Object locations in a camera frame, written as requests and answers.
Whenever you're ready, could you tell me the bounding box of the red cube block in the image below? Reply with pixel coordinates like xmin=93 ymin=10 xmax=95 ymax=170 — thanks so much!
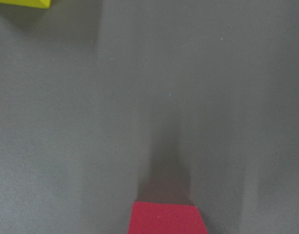
xmin=128 ymin=201 xmax=208 ymax=234

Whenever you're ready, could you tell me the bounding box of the yellow cube block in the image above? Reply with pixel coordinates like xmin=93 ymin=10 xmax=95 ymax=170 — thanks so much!
xmin=0 ymin=0 xmax=51 ymax=9

